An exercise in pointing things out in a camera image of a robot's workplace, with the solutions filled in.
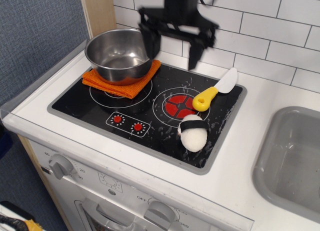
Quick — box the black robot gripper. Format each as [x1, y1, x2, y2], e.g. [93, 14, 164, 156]
[138, 0, 219, 70]

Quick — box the stainless steel pot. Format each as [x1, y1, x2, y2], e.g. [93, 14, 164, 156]
[84, 28, 153, 86]

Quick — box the black toy stovetop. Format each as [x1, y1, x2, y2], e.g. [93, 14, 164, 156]
[48, 64, 247, 175]

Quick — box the white plush sushi toy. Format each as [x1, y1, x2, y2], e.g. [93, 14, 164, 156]
[177, 114, 209, 153]

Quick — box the orange folded cloth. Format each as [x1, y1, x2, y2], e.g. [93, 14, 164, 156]
[82, 60, 161, 100]

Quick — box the grey left oven knob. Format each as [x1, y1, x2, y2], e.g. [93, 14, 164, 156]
[48, 154, 74, 180]

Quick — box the grey oven knob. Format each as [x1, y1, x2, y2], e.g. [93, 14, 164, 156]
[143, 201, 176, 230]
[48, 154, 74, 180]

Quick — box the grey plastic sink basin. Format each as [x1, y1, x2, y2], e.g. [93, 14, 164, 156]
[252, 106, 320, 223]

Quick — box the grey right oven knob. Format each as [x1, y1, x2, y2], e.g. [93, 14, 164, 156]
[143, 201, 176, 230]

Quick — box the white toy oven front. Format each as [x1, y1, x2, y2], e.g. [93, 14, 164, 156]
[30, 141, 254, 231]

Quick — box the yellow cloth scrap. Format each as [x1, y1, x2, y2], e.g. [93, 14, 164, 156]
[24, 219, 43, 231]

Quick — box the yellow handled toy knife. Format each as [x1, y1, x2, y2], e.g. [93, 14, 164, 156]
[192, 67, 238, 112]

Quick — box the light wooden side post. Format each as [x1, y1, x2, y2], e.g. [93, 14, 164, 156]
[81, 0, 117, 38]

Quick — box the black braided cable sleeve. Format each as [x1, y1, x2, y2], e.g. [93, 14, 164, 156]
[0, 214, 28, 231]

